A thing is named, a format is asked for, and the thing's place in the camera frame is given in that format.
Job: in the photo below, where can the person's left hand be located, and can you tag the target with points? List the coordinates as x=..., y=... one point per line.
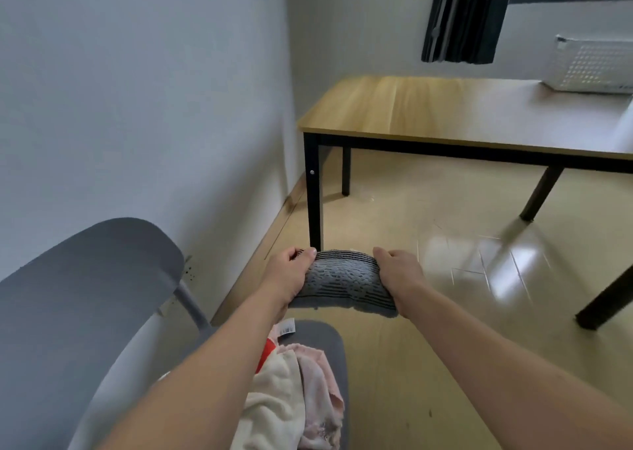
x=284, y=279

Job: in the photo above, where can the person's right hand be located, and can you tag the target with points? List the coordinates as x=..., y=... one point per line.
x=403, y=276

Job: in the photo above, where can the dark striped towel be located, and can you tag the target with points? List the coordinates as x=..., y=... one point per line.
x=346, y=281

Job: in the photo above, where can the pink towel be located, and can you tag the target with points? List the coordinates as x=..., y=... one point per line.
x=321, y=395

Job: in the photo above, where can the cream white garment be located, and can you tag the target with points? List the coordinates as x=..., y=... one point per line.
x=272, y=405

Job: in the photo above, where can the white plastic basket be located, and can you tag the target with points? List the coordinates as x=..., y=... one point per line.
x=588, y=66

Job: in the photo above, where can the person's right forearm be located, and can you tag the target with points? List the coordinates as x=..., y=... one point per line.
x=504, y=370

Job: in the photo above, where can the person's left forearm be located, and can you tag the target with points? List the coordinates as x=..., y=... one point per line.
x=198, y=380

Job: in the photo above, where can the wooden table with black legs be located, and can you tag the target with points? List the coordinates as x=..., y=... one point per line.
x=445, y=108

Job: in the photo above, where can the black furniture leg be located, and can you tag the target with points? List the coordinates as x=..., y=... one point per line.
x=606, y=301

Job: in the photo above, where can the grey plastic chair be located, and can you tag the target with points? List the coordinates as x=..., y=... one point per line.
x=74, y=291

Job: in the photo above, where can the wide dark curtain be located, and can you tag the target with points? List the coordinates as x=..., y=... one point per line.
x=467, y=14

